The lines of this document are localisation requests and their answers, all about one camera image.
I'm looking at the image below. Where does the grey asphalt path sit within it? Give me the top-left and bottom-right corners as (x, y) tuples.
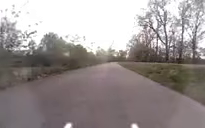
(0, 61), (205, 128)

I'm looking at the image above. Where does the robot's own part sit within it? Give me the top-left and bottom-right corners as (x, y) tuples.
(63, 122), (74, 128)
(129, 122), (140, 128)

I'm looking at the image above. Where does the dirt and leaf verge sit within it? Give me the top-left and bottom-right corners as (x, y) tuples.
(0, 61), (106, 94)

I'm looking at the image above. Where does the row of bare trees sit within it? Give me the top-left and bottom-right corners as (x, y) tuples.
(126, 0), (205, 64)

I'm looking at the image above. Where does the grass verge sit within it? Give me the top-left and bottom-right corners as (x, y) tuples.
(118, 61), (205, 110)

